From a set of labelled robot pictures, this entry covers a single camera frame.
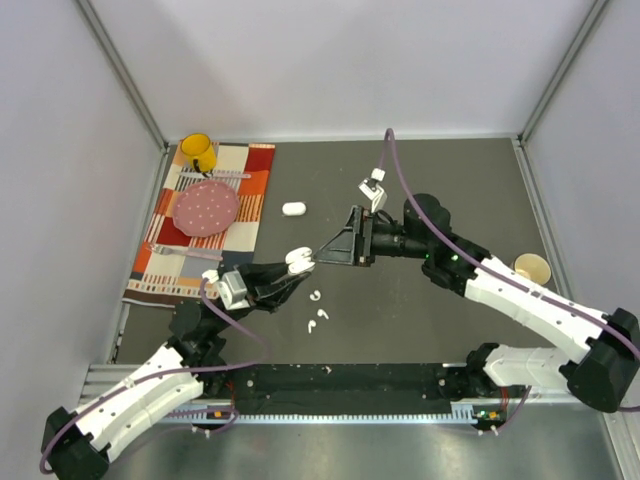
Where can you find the closed white charging case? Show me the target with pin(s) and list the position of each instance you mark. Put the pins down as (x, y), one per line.
(294, 209)

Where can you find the white charging case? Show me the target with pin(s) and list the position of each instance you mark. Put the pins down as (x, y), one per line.
(294, 209)
(299, 261)

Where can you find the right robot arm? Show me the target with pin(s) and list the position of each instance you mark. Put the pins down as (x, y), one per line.
(593, 355)

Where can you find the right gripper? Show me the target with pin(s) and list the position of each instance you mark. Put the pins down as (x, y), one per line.
(353, 245)

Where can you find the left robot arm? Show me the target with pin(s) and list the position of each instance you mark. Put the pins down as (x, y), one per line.
(84, 442)

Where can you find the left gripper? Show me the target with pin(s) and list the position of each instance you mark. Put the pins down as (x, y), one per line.
(263, 294)

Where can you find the patchwork orange placemat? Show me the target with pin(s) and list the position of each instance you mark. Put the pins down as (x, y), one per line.
(164, 281)

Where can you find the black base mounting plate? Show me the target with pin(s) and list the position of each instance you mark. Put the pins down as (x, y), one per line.
(353, 389)

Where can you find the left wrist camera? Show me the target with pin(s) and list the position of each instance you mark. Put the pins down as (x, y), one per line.
(230, 287)

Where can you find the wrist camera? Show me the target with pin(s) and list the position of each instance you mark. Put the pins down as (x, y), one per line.
(230, 287)
(371, 187)

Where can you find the pink polka dot plate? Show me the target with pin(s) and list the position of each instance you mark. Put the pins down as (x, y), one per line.
(205, 209)

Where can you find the white cable duct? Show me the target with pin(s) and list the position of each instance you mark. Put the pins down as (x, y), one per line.
(460, 414)

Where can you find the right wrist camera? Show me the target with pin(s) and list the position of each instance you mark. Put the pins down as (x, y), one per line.
(371, 187)

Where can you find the yellow mug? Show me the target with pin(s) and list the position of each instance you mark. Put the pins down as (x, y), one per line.
(199, 152)

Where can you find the cream dotted mug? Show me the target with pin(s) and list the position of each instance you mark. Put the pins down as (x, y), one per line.
(533, 267)

